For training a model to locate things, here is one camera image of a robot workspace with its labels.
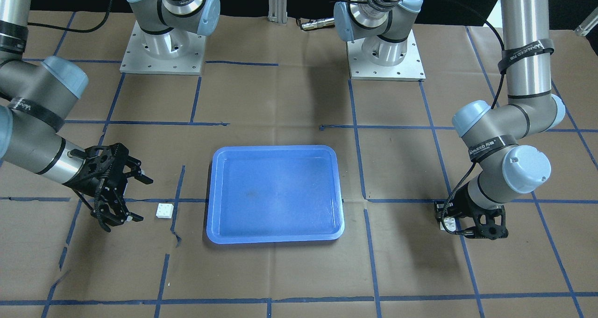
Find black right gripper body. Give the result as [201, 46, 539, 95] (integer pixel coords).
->
[64, 143, 136, 205]

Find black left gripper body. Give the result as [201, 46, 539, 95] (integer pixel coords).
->
[451, 186, 509, 240]

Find white block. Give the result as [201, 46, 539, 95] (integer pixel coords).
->
[155, 203, 174, 219]
[440, 217, 458, 233]

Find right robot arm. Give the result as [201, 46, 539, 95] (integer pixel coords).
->
[0, 0, 221, 232]

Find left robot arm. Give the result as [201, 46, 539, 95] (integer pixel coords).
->
[334, 0, 566, 240]

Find blue plastic tray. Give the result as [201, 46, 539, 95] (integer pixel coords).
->
[206, 144, 345, 244]

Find metal connector plug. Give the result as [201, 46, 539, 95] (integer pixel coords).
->
[296, 18, 335, 32]

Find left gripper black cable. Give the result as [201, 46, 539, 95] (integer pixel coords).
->
[333, 0, 510, 236]

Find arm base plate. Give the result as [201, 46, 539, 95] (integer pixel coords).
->
[120, 22, 207, 76]
[346, 31, 427, 81]

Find aluminium frame post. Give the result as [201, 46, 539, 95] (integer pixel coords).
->
[267, 0, 288, 26]

